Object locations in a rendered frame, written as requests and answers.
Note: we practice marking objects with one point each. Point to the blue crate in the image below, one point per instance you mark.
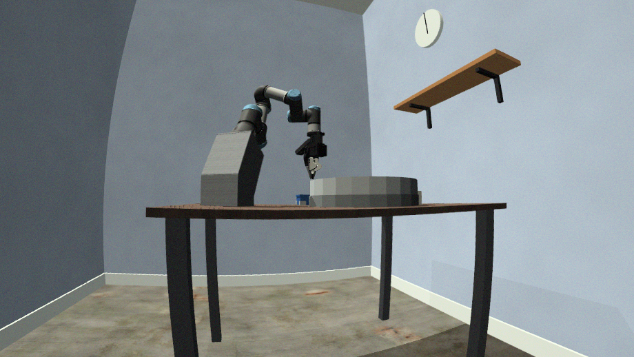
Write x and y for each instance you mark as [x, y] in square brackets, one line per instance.
[302, 199]

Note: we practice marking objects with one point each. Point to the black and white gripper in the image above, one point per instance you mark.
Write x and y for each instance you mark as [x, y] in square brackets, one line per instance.
[318, 148]

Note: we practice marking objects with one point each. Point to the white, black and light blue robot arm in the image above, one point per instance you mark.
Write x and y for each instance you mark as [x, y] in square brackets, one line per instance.
[253, 117]

